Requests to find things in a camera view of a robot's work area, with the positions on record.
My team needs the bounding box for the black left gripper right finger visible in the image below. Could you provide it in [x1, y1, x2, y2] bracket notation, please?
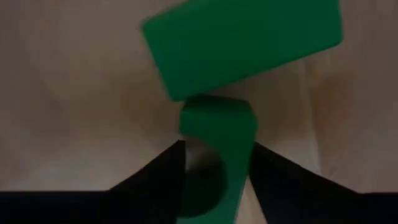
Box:
[248, 141, 398, 224]

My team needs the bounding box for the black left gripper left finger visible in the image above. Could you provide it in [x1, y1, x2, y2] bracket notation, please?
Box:
[0, 139, 187, 224]

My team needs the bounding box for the green foam block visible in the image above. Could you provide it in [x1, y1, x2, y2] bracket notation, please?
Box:
[141, 0, 345, 103]
[177, 95, 259, 224]

